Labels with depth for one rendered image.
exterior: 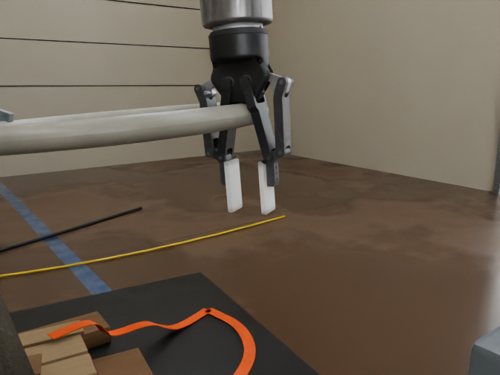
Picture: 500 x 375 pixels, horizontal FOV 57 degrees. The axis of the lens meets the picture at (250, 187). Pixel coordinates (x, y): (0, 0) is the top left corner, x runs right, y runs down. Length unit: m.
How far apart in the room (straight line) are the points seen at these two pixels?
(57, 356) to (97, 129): 1.21
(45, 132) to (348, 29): 5.68
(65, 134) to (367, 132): 5.43
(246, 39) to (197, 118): 0.12
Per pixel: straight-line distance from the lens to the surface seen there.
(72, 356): 1.64
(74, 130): 0.50
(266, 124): 0.60
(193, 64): 6.60
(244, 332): 2.00
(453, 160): 5.21
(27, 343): 1.95
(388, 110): 5.62
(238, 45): 0.57
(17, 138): 0.52
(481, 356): 0.48
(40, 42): 5.90
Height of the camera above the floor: 1.02
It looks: 13 degrees down
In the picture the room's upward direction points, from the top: straight up
